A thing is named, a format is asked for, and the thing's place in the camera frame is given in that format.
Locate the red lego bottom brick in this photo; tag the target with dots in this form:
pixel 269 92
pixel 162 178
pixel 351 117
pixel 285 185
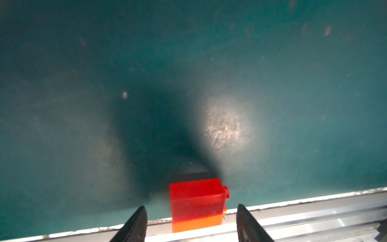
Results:
pixel 198 204

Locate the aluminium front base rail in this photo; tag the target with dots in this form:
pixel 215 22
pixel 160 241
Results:
pixel 359 216

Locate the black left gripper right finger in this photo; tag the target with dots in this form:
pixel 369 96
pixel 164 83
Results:
pixel 248 229

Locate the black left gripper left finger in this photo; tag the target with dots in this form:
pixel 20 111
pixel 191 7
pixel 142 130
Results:
pixel 134 230

